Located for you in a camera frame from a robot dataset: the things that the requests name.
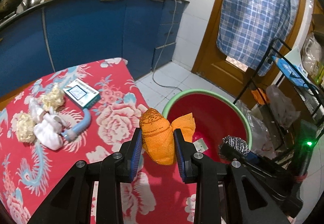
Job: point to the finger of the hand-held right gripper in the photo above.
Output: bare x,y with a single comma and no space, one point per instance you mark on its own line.
227,151
253,157

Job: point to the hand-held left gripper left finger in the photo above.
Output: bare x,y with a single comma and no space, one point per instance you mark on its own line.
136,155

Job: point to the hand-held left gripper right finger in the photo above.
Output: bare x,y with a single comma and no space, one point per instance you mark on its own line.
178,155

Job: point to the steel wool scrubber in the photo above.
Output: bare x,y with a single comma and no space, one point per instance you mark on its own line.
236,144

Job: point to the orange mesh bag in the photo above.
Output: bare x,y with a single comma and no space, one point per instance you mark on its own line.
157,138

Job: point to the red basin with green rim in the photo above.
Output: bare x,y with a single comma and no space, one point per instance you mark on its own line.
215,112

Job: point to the clear plastic bag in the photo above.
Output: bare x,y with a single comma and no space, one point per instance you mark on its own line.
281,107
258,132

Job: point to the red floral tablecloth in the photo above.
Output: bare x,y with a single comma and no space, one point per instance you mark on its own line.
114,117

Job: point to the orange plastic item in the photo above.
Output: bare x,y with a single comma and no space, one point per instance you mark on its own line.
259,96

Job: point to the black metal rack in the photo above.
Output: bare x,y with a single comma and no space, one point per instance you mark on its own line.
311,102

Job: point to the blue and white box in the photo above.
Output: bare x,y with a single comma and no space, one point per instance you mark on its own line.
81,93

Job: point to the wooden door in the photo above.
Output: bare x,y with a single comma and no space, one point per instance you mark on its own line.
217,67

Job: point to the white cloth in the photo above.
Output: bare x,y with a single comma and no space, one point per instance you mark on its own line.
48,130

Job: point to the blue perforated mat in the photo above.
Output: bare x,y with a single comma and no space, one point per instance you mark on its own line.
288,68

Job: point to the cream crumpled foam net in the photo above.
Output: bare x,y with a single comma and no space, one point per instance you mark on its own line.
25,127
52,98

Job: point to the white paper carton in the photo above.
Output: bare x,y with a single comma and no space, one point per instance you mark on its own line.
297,58

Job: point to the bag of beige grain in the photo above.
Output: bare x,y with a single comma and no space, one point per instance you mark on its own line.
311,57

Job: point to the blue kitchen base cabinet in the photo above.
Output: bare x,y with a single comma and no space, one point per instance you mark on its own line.
88,24

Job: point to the blue plaid curtain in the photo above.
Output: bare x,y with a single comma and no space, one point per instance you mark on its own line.
253,11

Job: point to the black wok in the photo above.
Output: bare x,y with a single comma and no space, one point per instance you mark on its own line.
12,1

